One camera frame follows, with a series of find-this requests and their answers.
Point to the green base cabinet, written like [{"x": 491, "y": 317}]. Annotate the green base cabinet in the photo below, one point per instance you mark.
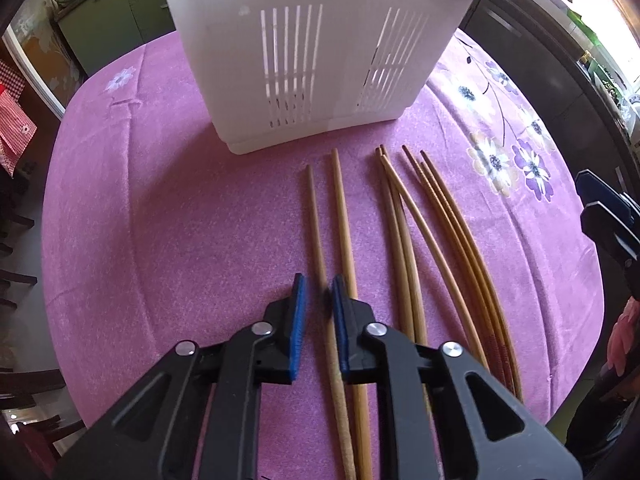
[{"x": 115, "y": 25}]

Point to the brown wooden chopstick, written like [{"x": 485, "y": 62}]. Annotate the brown wooden chopstick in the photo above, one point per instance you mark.
[
  {"x": 403, "y": 240},
  {"x": 425, "y": 230},
  {"x": 391, "y": 220}
]

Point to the frosted floral sliding door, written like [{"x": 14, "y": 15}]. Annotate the frosted floral sliding door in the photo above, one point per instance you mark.
[{"x": 35, "y": 50}]

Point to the white slotted utensil holder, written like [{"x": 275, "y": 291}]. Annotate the white slotted utensil holder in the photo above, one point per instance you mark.
[{"x": 225, "y": 60}]

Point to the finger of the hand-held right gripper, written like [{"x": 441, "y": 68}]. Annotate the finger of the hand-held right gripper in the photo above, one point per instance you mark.
[
  {"x": 600, "y": 190},
  {"x": 617, "y": 230}
]

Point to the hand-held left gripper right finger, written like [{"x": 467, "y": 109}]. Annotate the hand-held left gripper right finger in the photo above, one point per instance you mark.
[{"x": 339, "y": 325}]

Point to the dark trousers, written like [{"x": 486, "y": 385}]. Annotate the dark trousers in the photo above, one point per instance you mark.
[{"x": 605, "y": 420}]

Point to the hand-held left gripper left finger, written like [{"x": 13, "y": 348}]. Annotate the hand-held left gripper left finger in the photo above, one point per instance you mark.
[{"x": 298, "y": 320}]

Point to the light wooden chopstick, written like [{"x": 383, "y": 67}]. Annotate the light wooden chopstick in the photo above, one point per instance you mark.
[
  {"x": 342, "y": 220},
  {"x": 314, "y": 230}
]

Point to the dark kitchen base cabinet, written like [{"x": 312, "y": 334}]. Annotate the dark kitchen base cabinet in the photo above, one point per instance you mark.
[{"x": 540, "y": 70}]

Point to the purple floral tablecloth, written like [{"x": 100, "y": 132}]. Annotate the purple floral tablecloth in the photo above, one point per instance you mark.
[{"x": 150, "y": 210}]

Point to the pink garment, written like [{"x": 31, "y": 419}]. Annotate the pink garment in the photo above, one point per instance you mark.
[{"x": 627, "y": 335}]

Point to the dark wooden chair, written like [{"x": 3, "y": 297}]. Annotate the dark wooden chair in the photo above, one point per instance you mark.
[
  {"x": 12, "y": 260},
  {"x": 35, "y": 410}
]

